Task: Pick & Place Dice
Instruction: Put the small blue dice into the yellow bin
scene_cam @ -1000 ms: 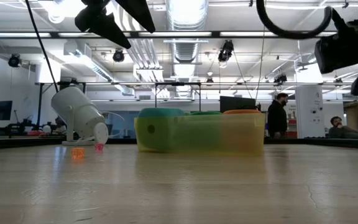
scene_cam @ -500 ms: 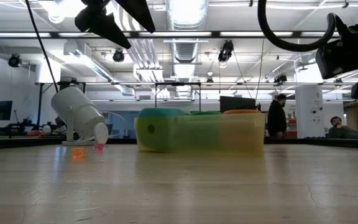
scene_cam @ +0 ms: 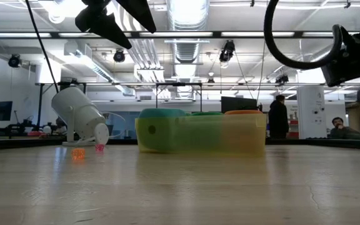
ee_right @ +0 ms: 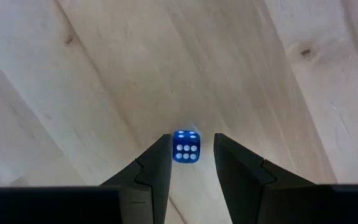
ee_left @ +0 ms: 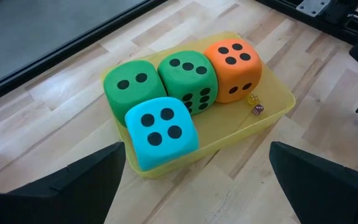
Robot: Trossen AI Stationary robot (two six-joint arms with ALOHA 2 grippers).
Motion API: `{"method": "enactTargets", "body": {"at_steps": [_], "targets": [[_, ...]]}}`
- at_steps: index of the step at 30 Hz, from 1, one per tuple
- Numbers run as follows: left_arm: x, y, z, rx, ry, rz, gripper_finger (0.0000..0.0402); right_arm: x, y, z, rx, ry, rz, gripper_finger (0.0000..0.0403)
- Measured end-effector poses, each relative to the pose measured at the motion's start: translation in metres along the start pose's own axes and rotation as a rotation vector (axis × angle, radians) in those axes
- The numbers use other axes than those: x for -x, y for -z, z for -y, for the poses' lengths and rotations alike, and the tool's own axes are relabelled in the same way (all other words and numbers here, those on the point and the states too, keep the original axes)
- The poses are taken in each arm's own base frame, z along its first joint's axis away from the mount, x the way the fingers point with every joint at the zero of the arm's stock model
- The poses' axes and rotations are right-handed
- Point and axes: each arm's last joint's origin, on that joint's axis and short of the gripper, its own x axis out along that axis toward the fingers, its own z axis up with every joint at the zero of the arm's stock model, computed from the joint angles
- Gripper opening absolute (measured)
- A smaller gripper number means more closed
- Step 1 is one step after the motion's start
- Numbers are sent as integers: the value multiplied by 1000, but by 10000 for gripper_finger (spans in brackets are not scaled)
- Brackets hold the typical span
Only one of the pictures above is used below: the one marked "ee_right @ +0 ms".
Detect small blue die white pips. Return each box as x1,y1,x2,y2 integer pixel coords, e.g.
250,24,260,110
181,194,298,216
172,129,201,164

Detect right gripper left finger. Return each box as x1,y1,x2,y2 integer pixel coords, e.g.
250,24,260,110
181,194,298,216
99,134,173,224

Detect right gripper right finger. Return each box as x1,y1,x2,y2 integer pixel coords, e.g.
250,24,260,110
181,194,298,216
213,133,320,224

